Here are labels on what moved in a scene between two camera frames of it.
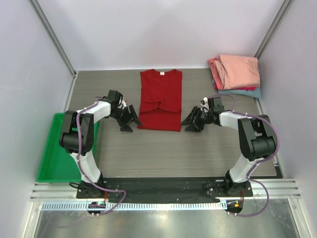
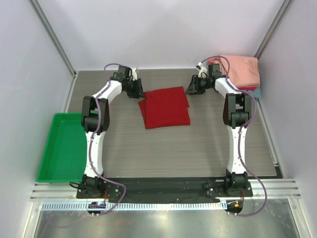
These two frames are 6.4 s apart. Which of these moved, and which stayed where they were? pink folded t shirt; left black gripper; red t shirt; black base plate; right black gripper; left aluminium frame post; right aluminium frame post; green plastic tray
Moved: red t shirt; left black gripper; right black gripper
Stayed: black base plate; left aluminium frame post; pink folded t shirt; right aluminium frame post; green plastic tray
